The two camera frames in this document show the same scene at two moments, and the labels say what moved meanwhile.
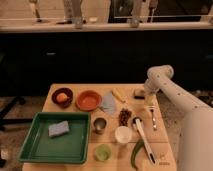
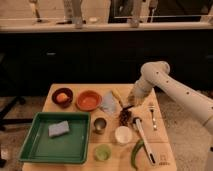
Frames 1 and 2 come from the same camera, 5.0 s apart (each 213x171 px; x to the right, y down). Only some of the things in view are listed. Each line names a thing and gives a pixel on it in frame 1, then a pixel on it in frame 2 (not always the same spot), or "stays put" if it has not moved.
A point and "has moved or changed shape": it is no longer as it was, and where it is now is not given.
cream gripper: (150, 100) -> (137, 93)
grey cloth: (108, 103) stays put
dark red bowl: (67, 102) stays put
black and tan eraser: (139, 94) has moved or changed shape
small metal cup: (99, 125) stays put
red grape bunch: (124, 117) stays put
